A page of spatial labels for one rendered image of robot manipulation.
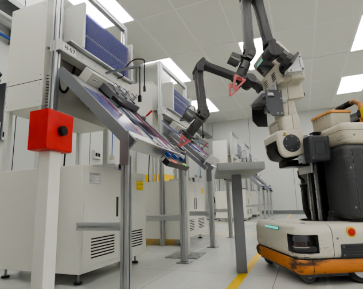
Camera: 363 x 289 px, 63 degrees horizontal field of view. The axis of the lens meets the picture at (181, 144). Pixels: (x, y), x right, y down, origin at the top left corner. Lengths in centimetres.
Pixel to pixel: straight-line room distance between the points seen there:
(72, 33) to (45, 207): 127
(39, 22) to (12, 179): 101
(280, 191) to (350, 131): 763
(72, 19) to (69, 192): 115
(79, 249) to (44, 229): 46
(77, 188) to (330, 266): 131
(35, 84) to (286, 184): 817
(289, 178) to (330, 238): 776
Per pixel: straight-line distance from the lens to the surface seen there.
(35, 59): 215
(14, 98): 218
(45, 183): 127
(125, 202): 146
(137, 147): 158
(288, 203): 938
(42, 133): 126
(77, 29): 217
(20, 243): 197
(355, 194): 180
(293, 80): 196
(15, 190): 202
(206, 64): 211
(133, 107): 229
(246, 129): 974
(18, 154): 356
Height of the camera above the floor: 40
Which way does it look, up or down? 11 degrees up
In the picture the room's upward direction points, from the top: 2 degrees counter-clockwise
